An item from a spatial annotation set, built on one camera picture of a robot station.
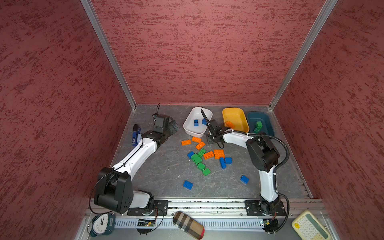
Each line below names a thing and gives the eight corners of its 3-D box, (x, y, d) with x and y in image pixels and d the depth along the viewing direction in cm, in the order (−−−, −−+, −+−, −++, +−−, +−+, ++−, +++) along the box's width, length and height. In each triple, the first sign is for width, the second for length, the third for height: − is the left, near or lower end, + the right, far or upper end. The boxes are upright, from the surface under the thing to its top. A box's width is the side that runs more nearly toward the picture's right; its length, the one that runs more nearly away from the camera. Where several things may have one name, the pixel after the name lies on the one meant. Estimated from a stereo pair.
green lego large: (197, 165, 90) (197, 163, 88) (190, 158, 93) (190, 156, 91) (201, 161, 92) (201, 159, 90) (195, 154, 95) (195, 152, 93)
